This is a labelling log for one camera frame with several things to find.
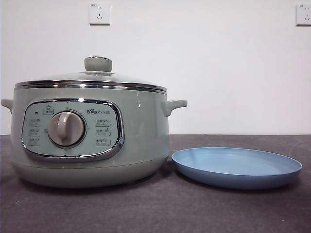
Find white wall socket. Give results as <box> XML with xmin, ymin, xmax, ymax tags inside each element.
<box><xmin>295</xmin><ymin>3</ymin><xmax>311</xmax><ymax>27</ymax></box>
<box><xmin>89</xmin><ymin>2</ymin><xmax>111</xmax><ymax>26</ymax></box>

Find glass lid with green knob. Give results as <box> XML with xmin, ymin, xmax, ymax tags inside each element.
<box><xmin>14</xmin><ymin>56</ymin><xmax>168</xmax><ymax>92</ymax></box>

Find blue plate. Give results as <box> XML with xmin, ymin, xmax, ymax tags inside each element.
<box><xmin>171</xmin><ymin>146</ymin><xmax>303</xmax><ymax>190</ymax></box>

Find pale green electric steamer pot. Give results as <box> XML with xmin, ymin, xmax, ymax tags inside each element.
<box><xmin>0</xmin><ymin>82</ymin><xmax>188</xmax><ymax>189</ymax></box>

